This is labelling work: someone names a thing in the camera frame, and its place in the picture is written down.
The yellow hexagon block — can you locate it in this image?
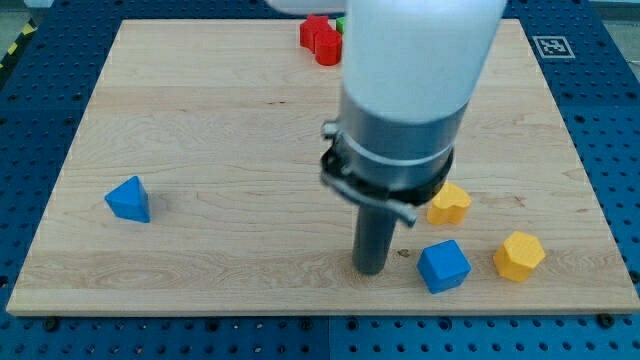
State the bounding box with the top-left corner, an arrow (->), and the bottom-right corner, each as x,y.
493,231 -> 546,282

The yellow heart block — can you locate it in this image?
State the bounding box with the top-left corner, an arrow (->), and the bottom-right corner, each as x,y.
427,182 -> 472,225

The wooden board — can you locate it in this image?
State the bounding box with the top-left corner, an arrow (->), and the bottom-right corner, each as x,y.
7,20 -> 639,317

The blue triangle block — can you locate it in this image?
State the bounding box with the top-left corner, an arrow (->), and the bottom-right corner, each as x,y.
104,176 -> 151,223

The red star block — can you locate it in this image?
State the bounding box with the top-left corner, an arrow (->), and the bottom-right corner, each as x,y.
299,14 -> 331,53

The fiducial marker tag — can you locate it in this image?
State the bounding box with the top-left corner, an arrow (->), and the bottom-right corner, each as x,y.
533,36 -> 575,59

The red cylinder block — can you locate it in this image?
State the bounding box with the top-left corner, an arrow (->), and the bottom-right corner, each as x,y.
314,29 -> 342,66

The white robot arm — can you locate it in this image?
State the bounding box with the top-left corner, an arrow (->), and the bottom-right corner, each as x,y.
268,0 -> 506,191

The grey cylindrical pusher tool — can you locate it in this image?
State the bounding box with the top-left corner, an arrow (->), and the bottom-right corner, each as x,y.
320,121 -> 454,275

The blue cube block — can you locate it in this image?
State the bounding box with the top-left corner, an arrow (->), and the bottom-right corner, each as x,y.
416,239 -> 472,294

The green block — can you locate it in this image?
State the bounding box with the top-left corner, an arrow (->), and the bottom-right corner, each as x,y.
336,17 -> 346,34

